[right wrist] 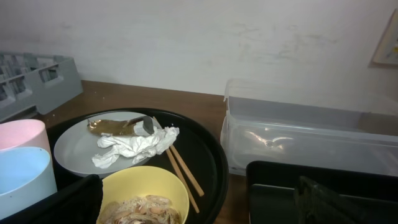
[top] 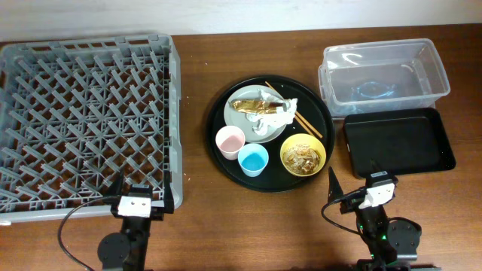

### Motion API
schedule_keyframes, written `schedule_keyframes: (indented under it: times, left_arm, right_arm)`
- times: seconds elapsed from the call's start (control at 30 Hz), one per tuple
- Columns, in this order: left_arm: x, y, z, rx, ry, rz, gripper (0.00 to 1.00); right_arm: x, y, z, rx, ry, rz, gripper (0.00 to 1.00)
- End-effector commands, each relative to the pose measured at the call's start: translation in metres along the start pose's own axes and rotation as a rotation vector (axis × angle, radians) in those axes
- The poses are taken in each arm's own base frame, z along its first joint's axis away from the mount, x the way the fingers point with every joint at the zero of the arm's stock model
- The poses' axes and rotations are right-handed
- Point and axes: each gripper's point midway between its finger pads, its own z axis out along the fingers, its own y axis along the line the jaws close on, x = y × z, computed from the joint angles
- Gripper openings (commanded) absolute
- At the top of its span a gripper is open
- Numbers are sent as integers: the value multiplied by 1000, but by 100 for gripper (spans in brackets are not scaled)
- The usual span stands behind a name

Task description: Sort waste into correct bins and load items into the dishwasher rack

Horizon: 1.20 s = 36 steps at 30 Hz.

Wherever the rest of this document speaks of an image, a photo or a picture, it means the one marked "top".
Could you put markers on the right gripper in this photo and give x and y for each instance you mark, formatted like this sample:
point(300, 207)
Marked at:
point(336, 191)

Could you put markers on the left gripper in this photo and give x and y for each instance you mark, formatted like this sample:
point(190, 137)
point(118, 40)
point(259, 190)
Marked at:
point(158, 212)

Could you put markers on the food scraps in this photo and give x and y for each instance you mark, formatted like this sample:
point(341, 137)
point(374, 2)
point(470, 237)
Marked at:
point(301, 159)

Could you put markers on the yellow bowl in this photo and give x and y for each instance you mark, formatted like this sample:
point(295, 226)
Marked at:
point(312, 141)

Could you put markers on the blue cup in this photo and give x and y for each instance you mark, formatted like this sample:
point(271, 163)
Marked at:
point(252, 159)

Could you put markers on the pink cup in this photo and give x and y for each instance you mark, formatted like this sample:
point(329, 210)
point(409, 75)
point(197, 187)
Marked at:
point(229, 140)

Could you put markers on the white napkin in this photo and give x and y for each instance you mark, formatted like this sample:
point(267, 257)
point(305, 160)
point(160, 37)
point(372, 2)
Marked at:
point(282, 115)

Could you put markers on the gold foil wrapper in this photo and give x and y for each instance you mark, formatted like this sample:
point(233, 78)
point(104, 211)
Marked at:
point(252, 106)

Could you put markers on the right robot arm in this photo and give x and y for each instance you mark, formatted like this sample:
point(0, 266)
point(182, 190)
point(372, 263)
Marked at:
point(392, 242)

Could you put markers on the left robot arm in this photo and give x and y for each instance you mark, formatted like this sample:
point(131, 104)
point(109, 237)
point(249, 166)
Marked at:
point(127, 248)

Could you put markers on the grey dishwasher rack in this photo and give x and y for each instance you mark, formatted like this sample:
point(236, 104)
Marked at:
point(77, 114)

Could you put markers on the black rectangular tray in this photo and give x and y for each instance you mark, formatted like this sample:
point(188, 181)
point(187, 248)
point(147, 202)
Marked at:
point(401, 142)

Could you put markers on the wooden chopstick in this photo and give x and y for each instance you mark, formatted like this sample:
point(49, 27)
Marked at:
point(307, 120)
point(303, 125)

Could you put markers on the round black tray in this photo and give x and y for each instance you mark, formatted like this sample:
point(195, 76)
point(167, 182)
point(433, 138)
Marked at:
point(274, 178)

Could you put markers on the clear plastic bin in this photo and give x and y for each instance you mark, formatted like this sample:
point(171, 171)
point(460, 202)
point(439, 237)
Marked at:
point(381, 76)

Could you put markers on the grey plate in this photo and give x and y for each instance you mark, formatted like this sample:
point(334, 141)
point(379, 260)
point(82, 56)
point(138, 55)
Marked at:
point(239, 119)

